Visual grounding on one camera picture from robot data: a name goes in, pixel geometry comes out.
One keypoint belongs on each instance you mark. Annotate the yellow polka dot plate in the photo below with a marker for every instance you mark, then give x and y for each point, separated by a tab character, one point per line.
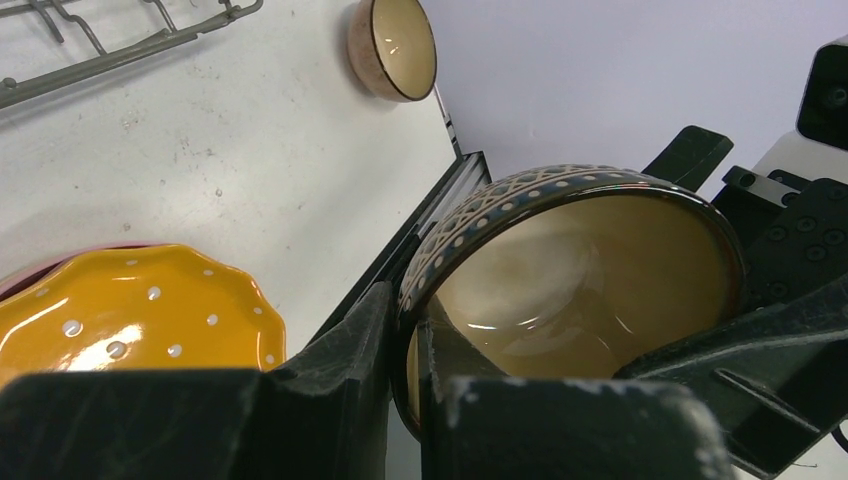
163	306

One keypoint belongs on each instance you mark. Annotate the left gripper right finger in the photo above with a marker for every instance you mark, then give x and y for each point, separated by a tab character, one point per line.
476	424

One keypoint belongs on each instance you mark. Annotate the grey wire dish rack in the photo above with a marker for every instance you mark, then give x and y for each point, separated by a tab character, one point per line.
49	45

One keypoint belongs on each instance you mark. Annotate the dark patterned cream bowl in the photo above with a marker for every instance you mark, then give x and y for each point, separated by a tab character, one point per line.
568	270

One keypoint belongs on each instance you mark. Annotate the brown speckled cream bowl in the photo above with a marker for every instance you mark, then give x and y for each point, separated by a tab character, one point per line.
392	51

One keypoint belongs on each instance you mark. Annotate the pink plate under stack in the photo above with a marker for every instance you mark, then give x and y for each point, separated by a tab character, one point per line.
40	262

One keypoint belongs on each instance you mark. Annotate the aluminium rail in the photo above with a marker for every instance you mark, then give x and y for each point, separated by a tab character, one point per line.
467	173

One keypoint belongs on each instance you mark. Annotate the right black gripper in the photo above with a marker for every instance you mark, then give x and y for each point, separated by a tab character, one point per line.
775	378

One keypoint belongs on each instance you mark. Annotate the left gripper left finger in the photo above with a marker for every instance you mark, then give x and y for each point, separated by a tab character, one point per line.
321	415

